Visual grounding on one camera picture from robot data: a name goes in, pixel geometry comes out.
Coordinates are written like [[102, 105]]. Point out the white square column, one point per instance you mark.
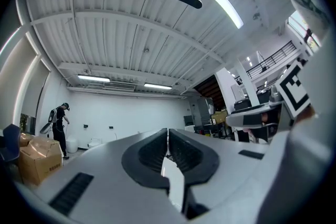
[[246, 84]]

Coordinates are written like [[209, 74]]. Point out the long ceiling tube light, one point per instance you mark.
[[158, 86], [228, 9], [93, 78]]

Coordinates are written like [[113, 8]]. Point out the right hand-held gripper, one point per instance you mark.
[[292, 89]]

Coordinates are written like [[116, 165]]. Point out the small brown cardboard box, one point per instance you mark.
[[25, 139]]

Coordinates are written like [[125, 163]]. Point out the person's right forearm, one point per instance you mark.
[[315, 139]]

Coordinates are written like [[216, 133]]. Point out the dark blue chair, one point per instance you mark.
[[10, 147]]

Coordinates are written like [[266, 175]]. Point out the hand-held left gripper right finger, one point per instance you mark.
[[231, 178]]

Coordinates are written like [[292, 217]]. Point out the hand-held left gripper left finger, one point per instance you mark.
[[105, 191]]

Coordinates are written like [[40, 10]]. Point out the large brown cardboard box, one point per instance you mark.
[[39, 160]]

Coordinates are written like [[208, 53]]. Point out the bright window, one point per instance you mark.
[[302, 27]]

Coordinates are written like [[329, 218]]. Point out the grey metal cabinet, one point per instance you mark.
[[205, 111]]

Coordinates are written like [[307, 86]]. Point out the black metal railing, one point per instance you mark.
[[270, 60]]

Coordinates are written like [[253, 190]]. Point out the ceiling air conditioner unit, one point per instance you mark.
[[119, 85]]

